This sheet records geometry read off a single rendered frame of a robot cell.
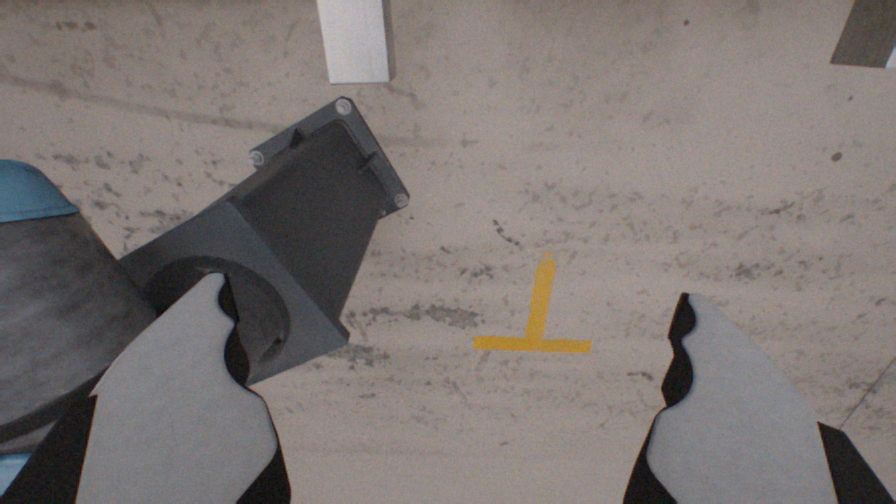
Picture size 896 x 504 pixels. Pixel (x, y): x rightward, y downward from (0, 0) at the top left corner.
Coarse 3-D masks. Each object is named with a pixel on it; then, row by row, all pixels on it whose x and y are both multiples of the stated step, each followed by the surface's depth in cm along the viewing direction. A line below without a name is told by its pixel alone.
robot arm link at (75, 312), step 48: (0, 192) 28; (48, 192) 32; (0, 240) 28; (48, 240) 30; (96, 240) 35; (0, 288) 28; (48, 288) 30; (96, 288) 33; (0, 336) 28; (48, 336) 30; (96, 336) 32; (0, 384) 29; (48, 384) 30
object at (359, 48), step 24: (336, 0) 18; (360, 0) 18; (384, 0) 19; (336, 24) 19; (360, 24) 19; (384, 24) 19; (336, 48) 19; (360, 48) 19; (384, 48) 19; (336, 72) 20; (360, 72) 20; (384, 72) 20
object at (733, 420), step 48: (672, 336) 11; (720, 336) 10; (672, 384) 9; (720, 384) 8; (768, 384) 8; (672, 432) 7; (720, 432) 7; (768, 432) 7; (816, 432) 7; (672, 480) 6; (720, 480) 6; (768, 480) 6; (816, 480) 7
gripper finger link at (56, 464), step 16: (80, 400) 7; (96, 400) 7; (64, 416) 7; (80, 416) 7; (48, 432) 7; (64, 432) 7; (80, 432) 7; (48, 448) 6; (64, 448) 6; (80, 448) 6; (32, 464) 6; (48, 464) 6; (64, 464) 6; (80, 464) 6; (16, 480) 6; (32, 480) 6; (48, 480) 6; (64, 480) 6; (16, 496) 6; (32, 496) 6; (48, 496) 6; (64, 496) 6
